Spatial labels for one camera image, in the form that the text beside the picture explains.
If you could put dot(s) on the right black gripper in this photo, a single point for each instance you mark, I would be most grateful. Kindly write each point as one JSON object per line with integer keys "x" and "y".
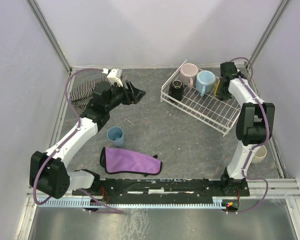
{"x": 223, "y": 88}

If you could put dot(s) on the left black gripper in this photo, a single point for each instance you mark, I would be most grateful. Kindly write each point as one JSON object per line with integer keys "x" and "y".
{"x": 129, "y": 93}

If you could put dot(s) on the yellow mug black handle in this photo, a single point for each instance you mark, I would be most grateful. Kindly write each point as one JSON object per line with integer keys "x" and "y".
{"x": 216, "y": 88}

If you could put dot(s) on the light blue mug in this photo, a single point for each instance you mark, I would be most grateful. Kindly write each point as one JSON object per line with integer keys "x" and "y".
{"x": 205, "y": 81}

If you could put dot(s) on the white wire dish rack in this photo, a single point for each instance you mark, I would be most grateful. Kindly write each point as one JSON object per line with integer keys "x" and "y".
{"x": 221, "y": 115}

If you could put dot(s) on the black cup white interior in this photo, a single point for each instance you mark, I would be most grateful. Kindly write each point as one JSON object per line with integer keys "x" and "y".
{"x": 176, "y": 89}

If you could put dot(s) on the pink mug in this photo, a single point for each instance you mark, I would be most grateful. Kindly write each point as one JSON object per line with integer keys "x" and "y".
{"x": 188, "y": 73}

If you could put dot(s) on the small blue tumbler cup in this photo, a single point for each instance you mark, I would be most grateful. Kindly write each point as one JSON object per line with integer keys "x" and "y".
{"x": 116, "y": 136}

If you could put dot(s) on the white speckled mug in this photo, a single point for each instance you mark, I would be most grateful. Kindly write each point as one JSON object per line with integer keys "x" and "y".
{"x": 260, "y": 155}

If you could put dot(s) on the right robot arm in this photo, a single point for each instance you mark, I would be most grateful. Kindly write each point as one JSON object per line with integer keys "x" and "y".
{"x": 253, "y": 128}

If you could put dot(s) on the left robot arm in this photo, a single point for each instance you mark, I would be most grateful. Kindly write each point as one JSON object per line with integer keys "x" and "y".
{"x": 48, "y": 170}

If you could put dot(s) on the striped cloth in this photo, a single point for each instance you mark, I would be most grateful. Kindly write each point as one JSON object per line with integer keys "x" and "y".
{"x": 81, "y": 95}

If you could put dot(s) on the purple cloth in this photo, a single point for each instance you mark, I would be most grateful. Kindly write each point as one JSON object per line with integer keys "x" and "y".
{"x": 118, "y": 160}

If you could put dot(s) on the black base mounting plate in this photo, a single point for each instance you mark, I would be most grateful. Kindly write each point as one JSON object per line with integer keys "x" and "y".
{"x": 167, "y": 191}

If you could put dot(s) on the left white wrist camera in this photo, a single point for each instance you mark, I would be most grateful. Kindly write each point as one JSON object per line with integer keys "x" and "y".
{"x": 114, "y": 77}

